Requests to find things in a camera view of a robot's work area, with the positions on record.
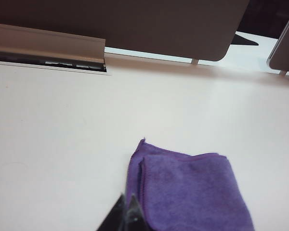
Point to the purple microfiber cloth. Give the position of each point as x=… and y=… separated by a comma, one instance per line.
x=187, y=192

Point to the white divider support foot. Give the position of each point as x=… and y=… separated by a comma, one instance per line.
x=195, y=61
x=283, y=73

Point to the grey side divider panel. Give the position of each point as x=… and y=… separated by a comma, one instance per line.
x=286, y=48

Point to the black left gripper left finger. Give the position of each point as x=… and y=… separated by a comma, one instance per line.
x=115, y=219

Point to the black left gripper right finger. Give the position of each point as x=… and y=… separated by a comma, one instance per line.
x=136, y=216

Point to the grey desk divider panel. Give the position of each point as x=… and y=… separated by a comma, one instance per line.
x=135, y=24

